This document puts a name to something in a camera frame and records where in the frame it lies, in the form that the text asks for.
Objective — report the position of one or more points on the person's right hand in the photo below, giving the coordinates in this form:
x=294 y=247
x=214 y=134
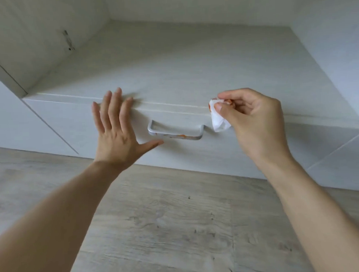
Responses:
x=261 y=131

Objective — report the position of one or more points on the person's left hand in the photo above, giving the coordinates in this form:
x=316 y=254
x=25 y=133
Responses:
x=118 y=142

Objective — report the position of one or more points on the white wipe pad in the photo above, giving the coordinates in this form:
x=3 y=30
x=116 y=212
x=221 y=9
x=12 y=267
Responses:
x=218 y=122

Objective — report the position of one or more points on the low white wooden cabinet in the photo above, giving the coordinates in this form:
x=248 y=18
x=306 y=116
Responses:
x=179 y=61

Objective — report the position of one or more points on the person's right forearm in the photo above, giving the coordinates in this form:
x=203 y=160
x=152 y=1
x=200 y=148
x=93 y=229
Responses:
x=317 y=217

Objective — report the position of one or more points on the person's left forearm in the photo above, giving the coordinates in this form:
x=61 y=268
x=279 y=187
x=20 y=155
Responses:
x=47 y=230

